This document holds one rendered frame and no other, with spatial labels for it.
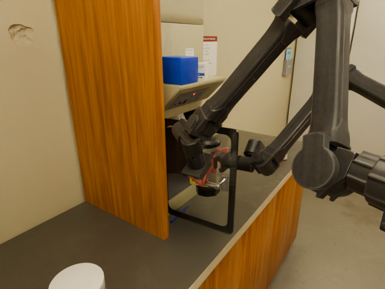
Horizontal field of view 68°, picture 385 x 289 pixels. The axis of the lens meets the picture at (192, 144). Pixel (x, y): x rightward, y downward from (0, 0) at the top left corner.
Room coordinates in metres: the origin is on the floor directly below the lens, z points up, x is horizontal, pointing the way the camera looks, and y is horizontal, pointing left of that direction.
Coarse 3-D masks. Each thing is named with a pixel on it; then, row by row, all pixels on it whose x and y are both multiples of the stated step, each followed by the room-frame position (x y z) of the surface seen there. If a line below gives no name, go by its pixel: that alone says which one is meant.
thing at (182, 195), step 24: (168, 120) 0.97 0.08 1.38; (168, 144) 0.98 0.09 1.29; (216, 144) 0.88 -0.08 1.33; (168, 168) 0.98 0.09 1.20; (216, 168) 0.88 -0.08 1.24; (168, 192) 0.98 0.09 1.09; (192, 192) 0.92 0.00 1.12; (216, 192) 0.88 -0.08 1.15; (192, 216) 0.92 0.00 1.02; (216, 216) 0.87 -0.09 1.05
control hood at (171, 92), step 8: (200, 80) 1.08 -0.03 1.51; (208, 80) 1.09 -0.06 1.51; (216, 80) 1.13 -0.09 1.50; (224, 80) 1.19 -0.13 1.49; (168, 88) 0.96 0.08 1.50; (176, 88) 0.94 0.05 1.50; (184, 88) 0.96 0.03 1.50; (192, 88) 1.01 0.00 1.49; (200, 88) 1.07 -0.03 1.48; (216, 88) 1.21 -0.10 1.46; (168, 96) 0.96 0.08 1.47; (176, 96) 0.97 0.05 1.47; (208, 96) 1.23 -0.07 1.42; (168, 104) 0.98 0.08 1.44; (184, 104) 1.10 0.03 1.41
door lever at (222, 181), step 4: (200, 180) 0.86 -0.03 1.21; (220, 180) 0.87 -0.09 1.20; (224, 180) 0.86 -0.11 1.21; (204, 184) 0.84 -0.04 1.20; (208, 184) 0.84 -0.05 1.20; (212, 184) 0.83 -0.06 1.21; (216, 184) 0.83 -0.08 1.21; (220, 184) 0.83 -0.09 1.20; (224, 184) 0.86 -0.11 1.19; (216, 188) 0.82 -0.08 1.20
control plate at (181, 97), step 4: (204, 88) 1.10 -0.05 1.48; (208, 88) 1.13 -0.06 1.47; (188, 92) 1.01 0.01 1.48; (192, 92) 1.04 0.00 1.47; (196, 92) 1.07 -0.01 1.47; (204, 92) 1.14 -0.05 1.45; (180, 96) 0.99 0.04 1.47; (184, 96) 1.02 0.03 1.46; (188, 96) 1.05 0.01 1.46; (192, 96) 1.08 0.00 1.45; (196, 96) 1.11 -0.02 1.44; (200, 96) 1.15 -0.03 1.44; (176, 100) 1.00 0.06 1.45; (180, 100) 1.03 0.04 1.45; (184, 100) 1.06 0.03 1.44; (188, 100) 1.09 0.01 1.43; (192, 100) 1.12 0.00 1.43; (196, 100) 1.16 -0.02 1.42; (172, 104) 1.00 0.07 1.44; (176, 104) 1.03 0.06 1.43; (180, 104) 1.06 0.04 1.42; (168, 108) 1.01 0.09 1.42
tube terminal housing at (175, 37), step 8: (168, 24) 1.08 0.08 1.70; (176, 24) 1.12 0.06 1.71; (184, 24) 1.16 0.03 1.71; (168, 32) 1.08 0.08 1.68; (176, 32) 1.11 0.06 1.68; (184, 32) 1.15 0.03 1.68; (192, 32) 1.20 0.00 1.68; (200, 32) 1.24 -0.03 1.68; (168, 40) 1.08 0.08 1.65; (176, 40) 1.11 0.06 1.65; (184, 40) 1.15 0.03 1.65; (192, 40) 1.20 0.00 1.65; (200, 40) 1.24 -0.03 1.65; (168, 48) 1.07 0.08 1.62; (176, 48) 1.11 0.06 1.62; (184, 48) 1.15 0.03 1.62; (200, 48) 1.24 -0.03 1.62; (200, 56) 1.24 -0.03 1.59; (192, 104) 1.20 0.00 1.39; (200, 104) 1.24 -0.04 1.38; (168, 112) 1.06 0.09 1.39; (176, 112) 1.11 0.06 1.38
